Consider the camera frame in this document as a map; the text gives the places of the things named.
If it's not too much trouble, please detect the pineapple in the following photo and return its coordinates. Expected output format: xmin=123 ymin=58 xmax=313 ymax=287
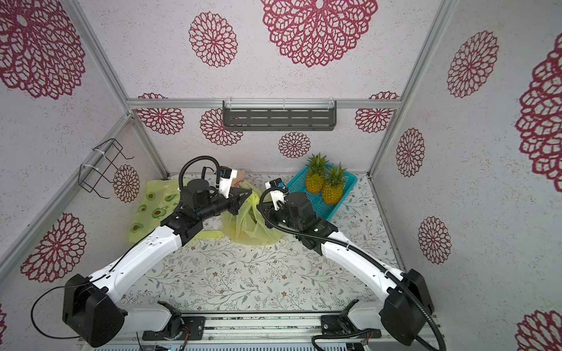
xmin=321 ymin=164 xmax=347 ymax=206
xmin=305 ymin=153 xmax=327 ymax=194

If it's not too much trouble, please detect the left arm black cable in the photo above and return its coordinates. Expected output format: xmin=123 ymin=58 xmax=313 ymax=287
xmin=29 ymin=155 xmax=221 ymax=351

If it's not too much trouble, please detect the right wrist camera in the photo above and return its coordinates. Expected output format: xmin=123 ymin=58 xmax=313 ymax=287
xmin=265 ymin=178 xmax=288 ymax=211

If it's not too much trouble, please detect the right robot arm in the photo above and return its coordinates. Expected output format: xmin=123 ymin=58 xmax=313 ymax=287
xmin=258 ymin=187 xmax=446 ymax=350

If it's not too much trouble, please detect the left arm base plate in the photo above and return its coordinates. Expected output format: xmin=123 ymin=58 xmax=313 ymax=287
xmin=141 ymin=316 xmax=206 ymax=341

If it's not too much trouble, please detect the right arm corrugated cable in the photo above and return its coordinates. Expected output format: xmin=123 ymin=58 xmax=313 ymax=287
xmin=258 ymin=187 xmax=448 ymax=351

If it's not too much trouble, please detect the grey metal wall shelf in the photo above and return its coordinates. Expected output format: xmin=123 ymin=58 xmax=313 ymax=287
xmin=222 ymin=99 xmax=337 ymax=132

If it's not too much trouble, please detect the aluminium front rail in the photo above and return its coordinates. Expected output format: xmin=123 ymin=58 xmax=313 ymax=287
xmin=76 ymin=310 xmax=446 ymax=351

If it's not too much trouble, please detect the teal plastic basket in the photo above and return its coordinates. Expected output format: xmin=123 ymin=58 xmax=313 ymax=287
xmin=285 ymin=163 xmax=359 ymax=222

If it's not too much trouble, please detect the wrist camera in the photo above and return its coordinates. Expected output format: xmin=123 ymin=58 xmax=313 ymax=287
xmin=265 ymin=178 xmax=288 ymax=211
xmin=218 ymin=166 xmax=238 ymax=198

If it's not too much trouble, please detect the black wire wall rack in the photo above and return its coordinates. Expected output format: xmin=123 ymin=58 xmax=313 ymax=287
xmin=77 ymin=138 xmax=133 ymax=200

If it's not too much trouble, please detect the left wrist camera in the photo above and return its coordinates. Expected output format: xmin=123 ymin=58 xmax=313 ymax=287
xmin=218 ymin=166 xmax=238 ymax=198

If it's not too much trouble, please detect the right pineapple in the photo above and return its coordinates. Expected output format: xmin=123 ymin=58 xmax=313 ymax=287
xmin=321 ymin=164 xmax=347 ymax=206

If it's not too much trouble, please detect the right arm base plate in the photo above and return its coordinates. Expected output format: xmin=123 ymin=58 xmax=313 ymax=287
xmin=321 ymin=314 xmax=382 ymax=339

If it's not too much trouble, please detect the green avocado plastic bag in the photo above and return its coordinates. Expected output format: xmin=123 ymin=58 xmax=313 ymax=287
xmin=221 ymin=181 xmax=285 ymax=246
xmin=126 ymin=177 xmax=225 ymax=245

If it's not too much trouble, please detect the back pineapple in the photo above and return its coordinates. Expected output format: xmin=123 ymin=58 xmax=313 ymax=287
xmin=305 ymin=153 xmax=327 ymax=194

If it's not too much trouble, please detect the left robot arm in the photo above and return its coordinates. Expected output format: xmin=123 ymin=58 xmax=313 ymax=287
xmin=62 ymin=178 xmax=252 ymax=347

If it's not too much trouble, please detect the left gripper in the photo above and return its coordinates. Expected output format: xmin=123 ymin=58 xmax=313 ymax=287
xmin=198 ymin=187 xmax=253 ymax=222

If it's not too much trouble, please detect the pink plush doll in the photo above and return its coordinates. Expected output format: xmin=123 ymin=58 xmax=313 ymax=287
xmin=231 ymin=170 xmax=246 ymax=187

